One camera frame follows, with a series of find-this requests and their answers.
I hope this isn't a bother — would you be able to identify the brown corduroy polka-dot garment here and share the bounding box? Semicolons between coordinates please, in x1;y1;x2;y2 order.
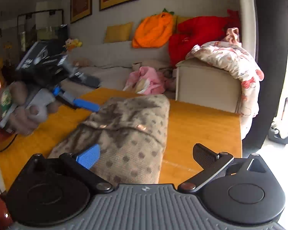
49;94;170;185

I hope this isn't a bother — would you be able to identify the brown knit gloved hand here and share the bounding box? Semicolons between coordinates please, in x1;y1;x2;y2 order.
0;80;63;136

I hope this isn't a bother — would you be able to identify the beige sofa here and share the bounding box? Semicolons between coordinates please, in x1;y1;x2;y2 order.
68;42;241;113

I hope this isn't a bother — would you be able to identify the small grey plush toy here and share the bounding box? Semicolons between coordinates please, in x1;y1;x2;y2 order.
73;58;93;68

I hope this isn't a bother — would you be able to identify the small cartoon doll toy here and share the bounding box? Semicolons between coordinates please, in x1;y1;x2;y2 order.
63;39;83;51

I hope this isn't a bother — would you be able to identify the glass fish tank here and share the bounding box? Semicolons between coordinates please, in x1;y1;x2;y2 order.
17;9;69;54

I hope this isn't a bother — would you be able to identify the pink crumpled cloth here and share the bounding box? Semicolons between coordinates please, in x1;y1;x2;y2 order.
123;67;176;95

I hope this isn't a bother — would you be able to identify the yellow square cushion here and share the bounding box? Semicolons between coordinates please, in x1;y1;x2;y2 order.
104;22;134;43

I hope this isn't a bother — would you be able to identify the black floor stand base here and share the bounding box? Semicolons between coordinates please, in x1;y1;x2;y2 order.
267;121;288;145

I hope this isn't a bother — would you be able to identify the orange pumpkin plush cushion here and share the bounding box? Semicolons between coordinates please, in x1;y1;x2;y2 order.
132;9;177;48

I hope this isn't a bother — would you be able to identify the lower framed red picture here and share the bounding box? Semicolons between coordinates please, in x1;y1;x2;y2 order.
70;0;92;23

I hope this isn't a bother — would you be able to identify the red plush cushion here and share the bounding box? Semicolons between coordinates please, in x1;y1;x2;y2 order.
168;9;241;67

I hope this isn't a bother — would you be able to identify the floral white pink blanket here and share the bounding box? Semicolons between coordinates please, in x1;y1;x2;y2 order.
186;28;264;127

